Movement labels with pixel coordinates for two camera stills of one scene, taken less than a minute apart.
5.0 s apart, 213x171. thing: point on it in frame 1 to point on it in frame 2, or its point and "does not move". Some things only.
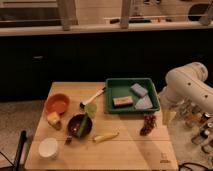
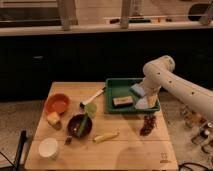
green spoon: x=90 y=111 does not move
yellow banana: x=99 y=138 does not move
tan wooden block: x=122 y=101 does not move
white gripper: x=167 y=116 to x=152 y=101
